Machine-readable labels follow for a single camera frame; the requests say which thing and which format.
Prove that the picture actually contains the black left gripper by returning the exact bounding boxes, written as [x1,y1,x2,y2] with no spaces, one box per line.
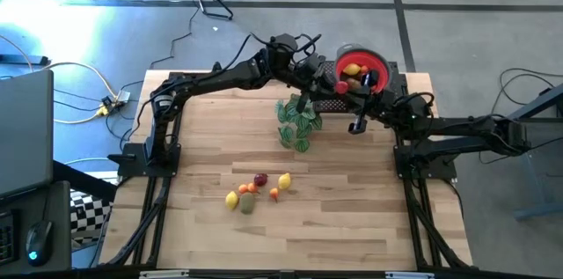
[296,54,348,113]

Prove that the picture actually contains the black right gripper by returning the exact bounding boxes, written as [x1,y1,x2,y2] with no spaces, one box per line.
[346,71,399,136]

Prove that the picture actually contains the red collapsible colander bowl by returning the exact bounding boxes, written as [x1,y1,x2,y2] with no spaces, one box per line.
[333,43,392,104]

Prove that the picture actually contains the green toy mango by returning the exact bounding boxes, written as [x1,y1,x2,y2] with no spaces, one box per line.
[238,191,257,216]

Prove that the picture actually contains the black perforated metal shelf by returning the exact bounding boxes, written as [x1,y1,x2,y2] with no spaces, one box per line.
[311,60,408,114]

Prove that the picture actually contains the artificial striped green plant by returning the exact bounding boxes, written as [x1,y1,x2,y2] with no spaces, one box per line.
[274,93,325,155]

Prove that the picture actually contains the blue grey side table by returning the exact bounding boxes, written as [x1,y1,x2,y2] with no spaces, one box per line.
[512,83,563,221]

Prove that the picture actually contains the black white checkerboard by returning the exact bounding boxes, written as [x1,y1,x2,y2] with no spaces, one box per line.
[69,189,116,245]

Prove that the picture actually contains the dark grey desk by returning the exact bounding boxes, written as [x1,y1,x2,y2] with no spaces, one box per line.
[0,180,72,275]

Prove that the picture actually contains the black floor bar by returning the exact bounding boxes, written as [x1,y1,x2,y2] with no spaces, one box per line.
[0,54,52,67]

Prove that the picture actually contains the grey monitor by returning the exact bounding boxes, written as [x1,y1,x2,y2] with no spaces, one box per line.
[0,69,55,199]

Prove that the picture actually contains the black computer mouse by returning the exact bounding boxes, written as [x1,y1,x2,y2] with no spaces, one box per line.
[25,220,54,268]

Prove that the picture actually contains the black keyboard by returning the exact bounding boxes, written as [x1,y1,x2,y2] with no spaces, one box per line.
[0,210,19,267]

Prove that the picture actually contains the black floor cable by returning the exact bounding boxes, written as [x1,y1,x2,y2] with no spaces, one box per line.
[478,67,563,165]

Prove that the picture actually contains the white metal bracket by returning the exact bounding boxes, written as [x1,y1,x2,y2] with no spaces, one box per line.
[139,269,190,279]
[385,271,436,279]

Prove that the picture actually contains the yellow floor cable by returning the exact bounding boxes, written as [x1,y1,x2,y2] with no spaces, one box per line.
[0,34,120,125]

